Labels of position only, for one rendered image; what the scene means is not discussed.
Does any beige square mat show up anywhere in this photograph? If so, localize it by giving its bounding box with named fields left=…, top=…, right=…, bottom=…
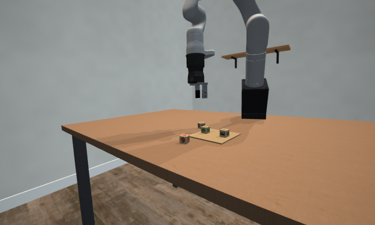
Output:
left=189, top=129, right=241, bottom=144

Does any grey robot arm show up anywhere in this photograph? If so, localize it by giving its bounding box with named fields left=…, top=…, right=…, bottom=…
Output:
left=183, top=0, right=270, bottom=87

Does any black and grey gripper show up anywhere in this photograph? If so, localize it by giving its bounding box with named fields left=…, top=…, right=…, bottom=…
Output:
left=186, top=41, right=215, bottom=98

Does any tan letter block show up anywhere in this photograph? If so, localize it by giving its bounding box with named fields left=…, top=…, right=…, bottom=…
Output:
left=220, top=128, right=229, bottom=138
left=201, top=125, right=210, bottom=134
left=179, top=134, right=190, bottom=144
left=198, top=122, right=205, bottom=129

